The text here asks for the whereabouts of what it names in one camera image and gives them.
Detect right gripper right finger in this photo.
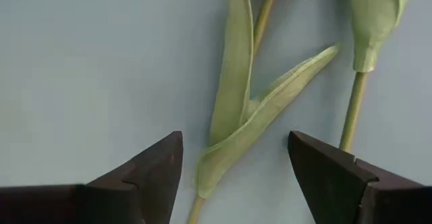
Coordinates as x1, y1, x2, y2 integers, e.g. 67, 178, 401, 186
288, 130, 432, 224

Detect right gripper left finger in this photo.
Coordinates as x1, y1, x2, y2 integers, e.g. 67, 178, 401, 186
0, 130, 184, 224

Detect green artificial flower stem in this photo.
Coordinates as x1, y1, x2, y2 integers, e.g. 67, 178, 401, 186
187, 0, 340, 224

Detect teal table mat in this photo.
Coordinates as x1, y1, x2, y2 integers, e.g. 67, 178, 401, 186
0, 0, 432, 224

